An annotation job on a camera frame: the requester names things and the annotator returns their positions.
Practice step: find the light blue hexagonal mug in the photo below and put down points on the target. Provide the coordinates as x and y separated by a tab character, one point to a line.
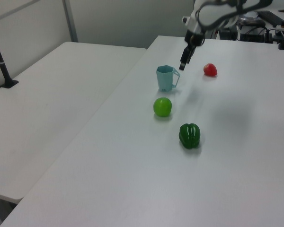
164	80

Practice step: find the black electronics box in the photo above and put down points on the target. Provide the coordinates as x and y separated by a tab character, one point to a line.
228	33

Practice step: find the red strawberry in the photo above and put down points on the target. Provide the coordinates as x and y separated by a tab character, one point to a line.
210	69

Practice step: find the black keyboard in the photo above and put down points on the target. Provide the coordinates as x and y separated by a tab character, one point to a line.
269	16

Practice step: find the green apple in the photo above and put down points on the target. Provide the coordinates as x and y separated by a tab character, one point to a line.
162	107

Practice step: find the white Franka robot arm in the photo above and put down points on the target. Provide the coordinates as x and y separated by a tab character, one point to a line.
213	14

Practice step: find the grey aluminium partition post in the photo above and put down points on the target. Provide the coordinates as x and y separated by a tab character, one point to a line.
70	21

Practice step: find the black pole with flat base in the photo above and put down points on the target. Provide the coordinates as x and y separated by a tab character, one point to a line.
2	68

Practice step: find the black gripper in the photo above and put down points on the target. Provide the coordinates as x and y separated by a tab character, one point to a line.
194	40

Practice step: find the white side table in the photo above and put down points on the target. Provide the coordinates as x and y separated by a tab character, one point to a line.
49	106

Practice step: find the dark green bell pepper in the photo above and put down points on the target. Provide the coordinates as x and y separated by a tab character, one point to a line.
189	136

